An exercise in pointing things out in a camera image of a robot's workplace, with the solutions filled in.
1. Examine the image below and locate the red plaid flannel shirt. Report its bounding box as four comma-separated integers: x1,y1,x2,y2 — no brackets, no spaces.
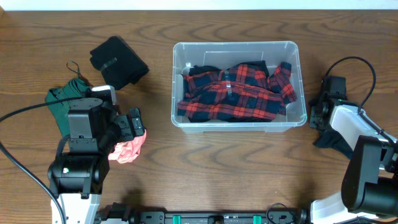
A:
177,60,297,123

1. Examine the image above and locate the green folded garment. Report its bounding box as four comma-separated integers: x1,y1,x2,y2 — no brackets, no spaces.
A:
45,61,90,137

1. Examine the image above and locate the dark navy garment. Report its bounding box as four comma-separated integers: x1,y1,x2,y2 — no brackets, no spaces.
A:
313,121,353,159

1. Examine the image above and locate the clear plastic storage bin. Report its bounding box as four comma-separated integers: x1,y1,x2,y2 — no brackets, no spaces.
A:
171,40,307,133

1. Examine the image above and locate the pink garment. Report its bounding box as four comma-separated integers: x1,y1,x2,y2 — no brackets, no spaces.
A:
108,105,147,164

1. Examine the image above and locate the black folded garment with tape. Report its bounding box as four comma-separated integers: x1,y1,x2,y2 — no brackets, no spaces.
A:
90,36,149,90

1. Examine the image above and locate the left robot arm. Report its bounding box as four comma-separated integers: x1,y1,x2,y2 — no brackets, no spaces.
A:
48,98,145,223

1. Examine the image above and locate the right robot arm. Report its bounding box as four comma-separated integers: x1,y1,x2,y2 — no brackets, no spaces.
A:
310,76,397,223

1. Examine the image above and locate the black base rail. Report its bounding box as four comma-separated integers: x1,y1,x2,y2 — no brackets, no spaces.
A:
93,203,309,224

